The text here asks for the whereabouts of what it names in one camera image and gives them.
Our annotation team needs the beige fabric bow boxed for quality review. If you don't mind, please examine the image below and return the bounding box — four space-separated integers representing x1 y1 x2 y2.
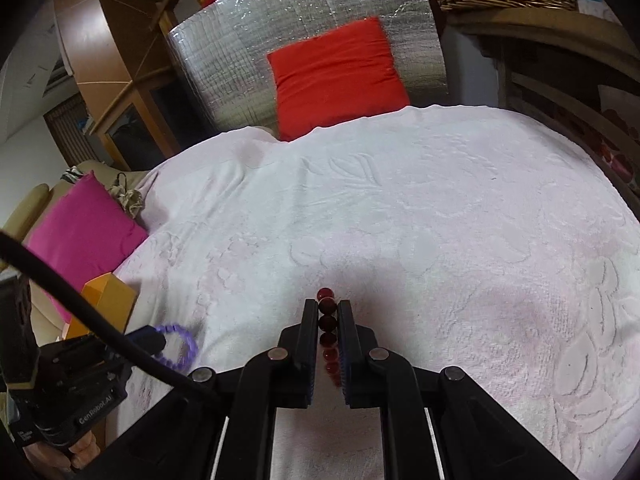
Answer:
107 172 148 221

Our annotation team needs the beige sofa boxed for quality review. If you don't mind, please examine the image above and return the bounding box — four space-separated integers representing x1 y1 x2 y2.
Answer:
0 160 151 341

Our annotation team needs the wooden shelf unit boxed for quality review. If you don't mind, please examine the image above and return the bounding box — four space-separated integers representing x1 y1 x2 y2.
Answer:
445 7 640 201

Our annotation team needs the white embossed blanket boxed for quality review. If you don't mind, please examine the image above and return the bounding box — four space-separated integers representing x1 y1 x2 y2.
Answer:
107 104 640 480

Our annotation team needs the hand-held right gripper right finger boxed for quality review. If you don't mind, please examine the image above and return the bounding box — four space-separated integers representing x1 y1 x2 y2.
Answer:
336 299 581 480

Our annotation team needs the pink cushion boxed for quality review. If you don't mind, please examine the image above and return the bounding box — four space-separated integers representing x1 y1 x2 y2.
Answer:
22 170 150 326

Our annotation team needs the purple bead bracelet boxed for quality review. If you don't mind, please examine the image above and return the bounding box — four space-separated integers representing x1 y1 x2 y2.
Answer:
152 322 200 373

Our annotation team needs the silver insulated panel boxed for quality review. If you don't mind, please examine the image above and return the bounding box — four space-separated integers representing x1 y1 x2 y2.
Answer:
167 0 448 141

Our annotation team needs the red bead bracelet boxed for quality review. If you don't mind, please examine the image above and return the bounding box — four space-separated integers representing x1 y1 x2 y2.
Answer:
316 287 343 388

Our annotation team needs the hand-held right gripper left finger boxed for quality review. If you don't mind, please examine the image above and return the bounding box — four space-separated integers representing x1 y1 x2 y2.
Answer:
87 298 321 480

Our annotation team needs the orange box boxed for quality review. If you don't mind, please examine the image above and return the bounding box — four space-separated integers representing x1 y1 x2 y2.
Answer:
65 271 140 341

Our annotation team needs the wooden cabinet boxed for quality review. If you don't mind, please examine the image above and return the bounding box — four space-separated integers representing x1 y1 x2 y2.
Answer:
52 0 211 171

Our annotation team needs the brown slatted blind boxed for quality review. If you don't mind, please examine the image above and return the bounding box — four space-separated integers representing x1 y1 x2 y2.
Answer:
44 94 102 162

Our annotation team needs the person's left hand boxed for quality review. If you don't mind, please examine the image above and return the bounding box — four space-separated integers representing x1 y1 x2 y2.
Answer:
25 432 98 480

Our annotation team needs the black cable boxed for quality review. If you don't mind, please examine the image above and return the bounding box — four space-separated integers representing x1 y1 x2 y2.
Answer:
0 230 221 396

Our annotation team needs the red cushion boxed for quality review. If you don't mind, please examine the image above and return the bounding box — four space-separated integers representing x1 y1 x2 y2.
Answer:
266 16 412 142

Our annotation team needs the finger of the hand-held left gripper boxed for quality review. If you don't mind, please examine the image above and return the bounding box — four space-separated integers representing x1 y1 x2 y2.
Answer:
122 327 167 358

